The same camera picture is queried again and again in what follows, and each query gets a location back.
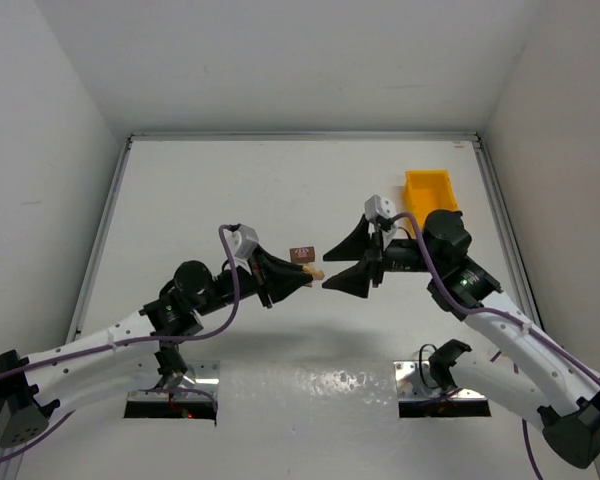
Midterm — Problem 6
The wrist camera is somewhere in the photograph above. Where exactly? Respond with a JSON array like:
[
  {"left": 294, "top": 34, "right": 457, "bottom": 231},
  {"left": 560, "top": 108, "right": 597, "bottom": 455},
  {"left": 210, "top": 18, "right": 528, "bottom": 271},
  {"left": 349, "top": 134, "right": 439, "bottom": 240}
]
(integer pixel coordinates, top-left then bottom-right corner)
[
  {"left": 364, "top": 195, "right": 398, "bottom": 247},
  {"left": 227, "top": 224, "right": 259, "bottom": 262}
]

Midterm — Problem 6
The yellow plastic bin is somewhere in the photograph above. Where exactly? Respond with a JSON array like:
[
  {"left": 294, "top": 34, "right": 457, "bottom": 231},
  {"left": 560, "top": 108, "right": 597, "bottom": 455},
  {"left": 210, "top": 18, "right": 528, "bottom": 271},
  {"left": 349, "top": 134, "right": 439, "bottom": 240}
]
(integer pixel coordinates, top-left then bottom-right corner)
[{"left": 403, "top": 170, "right": 459, "bottom": 227}]

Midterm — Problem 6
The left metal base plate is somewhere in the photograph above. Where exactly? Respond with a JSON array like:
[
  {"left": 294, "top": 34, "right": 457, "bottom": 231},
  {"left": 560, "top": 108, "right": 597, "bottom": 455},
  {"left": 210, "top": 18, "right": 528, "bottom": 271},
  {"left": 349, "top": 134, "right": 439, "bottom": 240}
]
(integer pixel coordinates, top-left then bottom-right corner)
[{"left": 159, "top": 362, "right": 220, "bottom": 401}]

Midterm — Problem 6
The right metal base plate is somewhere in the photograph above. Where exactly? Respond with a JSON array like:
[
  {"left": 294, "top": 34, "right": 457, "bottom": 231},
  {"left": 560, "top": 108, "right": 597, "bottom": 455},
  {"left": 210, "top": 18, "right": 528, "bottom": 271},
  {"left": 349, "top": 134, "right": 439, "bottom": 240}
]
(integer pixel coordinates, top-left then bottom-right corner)
[{"left": 393, "top": 360, "right": 486, "bottom": 403}]

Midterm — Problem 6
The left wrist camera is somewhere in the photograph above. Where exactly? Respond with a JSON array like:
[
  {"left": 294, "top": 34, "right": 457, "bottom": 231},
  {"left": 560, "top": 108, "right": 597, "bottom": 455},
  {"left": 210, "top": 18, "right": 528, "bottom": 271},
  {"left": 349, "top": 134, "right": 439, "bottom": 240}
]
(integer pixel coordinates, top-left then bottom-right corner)
[{"left": 227, "top": 224, "right": 259, "bottom": 262}]

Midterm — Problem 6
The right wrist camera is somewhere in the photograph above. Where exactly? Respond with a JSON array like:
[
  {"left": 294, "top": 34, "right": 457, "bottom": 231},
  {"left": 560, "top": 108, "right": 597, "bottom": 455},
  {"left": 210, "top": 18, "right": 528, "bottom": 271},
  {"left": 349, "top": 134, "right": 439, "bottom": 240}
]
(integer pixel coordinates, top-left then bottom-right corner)
[{"left": 364, "top": 195, "right": 398, "bottom": 247}]

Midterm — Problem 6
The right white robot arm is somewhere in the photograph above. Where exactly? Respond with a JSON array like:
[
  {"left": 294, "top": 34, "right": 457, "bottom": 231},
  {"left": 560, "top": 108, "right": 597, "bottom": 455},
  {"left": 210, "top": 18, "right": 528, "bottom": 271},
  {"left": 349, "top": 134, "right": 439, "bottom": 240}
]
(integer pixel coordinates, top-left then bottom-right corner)
[{"left": 323, "top": 209, "right": 600, "bottom": 469}]

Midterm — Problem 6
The aluminium table frame rail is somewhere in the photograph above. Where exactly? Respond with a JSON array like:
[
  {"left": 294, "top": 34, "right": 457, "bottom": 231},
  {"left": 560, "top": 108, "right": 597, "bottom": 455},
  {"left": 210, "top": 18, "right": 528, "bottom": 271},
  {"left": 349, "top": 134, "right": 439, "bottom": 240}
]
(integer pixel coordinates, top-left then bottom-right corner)
[{"left": 15, "top": 130, "right": 579, "bottom": 426}]

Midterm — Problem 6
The metal base plate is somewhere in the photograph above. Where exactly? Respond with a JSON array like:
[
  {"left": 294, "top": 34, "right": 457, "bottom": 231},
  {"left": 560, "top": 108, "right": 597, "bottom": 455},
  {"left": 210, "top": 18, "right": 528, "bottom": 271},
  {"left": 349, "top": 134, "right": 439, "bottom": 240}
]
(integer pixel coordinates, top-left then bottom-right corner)
[
  {"left": 159, "top": 362, "right": 220, "bottom": 401},
  {"left": 393, "top": 360, "right": 486, "bottom": 403}
]

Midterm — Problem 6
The white front cover board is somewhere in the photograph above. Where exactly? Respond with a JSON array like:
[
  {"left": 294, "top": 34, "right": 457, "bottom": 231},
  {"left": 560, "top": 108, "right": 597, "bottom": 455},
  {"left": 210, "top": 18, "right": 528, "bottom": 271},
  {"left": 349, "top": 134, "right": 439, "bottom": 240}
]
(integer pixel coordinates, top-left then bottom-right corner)
[{"left": 18, "top": 360, "right": 597, "bottom": 479}]

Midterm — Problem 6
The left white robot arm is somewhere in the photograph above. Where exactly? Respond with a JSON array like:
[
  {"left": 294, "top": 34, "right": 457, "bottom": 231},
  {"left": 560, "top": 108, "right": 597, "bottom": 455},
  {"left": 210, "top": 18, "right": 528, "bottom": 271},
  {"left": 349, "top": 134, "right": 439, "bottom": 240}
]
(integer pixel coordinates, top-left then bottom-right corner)
[{"left": 0, "top": 248, "right": 316, "bottom": 449}]

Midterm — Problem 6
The brown wood block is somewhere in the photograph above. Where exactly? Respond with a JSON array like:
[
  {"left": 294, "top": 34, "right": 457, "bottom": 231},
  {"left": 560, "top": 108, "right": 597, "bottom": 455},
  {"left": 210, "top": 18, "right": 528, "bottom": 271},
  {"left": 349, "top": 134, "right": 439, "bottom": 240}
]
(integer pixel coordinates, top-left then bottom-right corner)
[{"left": 289, "top": 246, "right": 315, "bottom": 264}]

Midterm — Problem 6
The wooden helicopter toy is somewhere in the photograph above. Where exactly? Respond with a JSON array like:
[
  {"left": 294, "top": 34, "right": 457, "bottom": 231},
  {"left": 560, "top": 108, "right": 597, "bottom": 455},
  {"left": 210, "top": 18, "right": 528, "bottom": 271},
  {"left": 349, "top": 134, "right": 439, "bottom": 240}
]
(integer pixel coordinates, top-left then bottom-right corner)
[{"left": 302, "top": 264, "right": 325, "bottom": 281}]

